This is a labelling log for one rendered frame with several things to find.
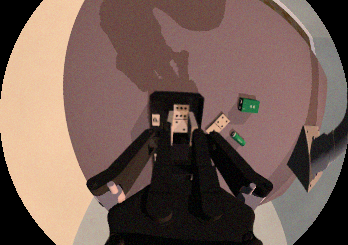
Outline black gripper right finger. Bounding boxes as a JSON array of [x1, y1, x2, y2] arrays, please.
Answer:
[[187, 111, 273, 222]]

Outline cream domino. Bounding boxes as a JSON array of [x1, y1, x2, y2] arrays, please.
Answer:
[[173, 103, 189, 133]]

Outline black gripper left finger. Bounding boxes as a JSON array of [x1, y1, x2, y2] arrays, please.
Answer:
[[86, 110, 174, 223]]

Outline tan domino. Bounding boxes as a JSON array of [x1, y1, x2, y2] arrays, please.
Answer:
[[205, 113, 230, 133]]

